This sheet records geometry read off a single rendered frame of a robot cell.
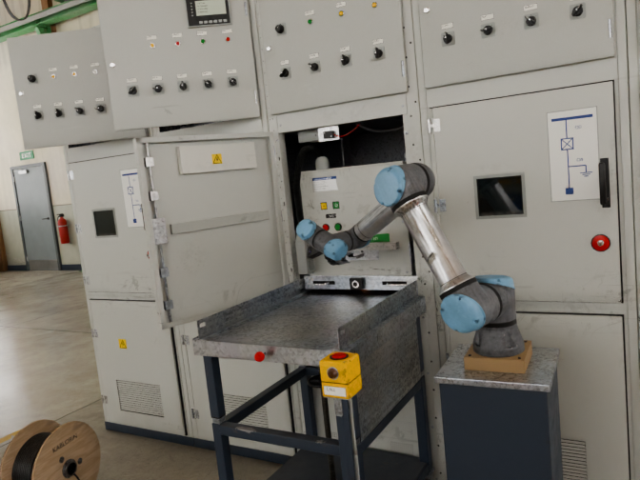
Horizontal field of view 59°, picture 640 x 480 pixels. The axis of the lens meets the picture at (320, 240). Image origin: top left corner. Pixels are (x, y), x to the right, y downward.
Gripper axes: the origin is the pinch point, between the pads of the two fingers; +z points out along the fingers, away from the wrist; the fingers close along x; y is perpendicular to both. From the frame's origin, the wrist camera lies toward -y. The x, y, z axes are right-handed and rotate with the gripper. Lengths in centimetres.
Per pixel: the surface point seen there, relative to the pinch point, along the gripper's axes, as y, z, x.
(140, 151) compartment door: -56, -65, 21
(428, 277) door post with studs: 32.0, 13.6, -2.8
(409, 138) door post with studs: 29, -14, 45
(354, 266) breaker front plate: -2.1, 15.4, 3.0
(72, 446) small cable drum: -118, -7, -89
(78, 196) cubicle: -166, -11, 37
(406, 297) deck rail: 26.9, 5.8, -13.4
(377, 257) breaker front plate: 9.1, 13.4, 6.0
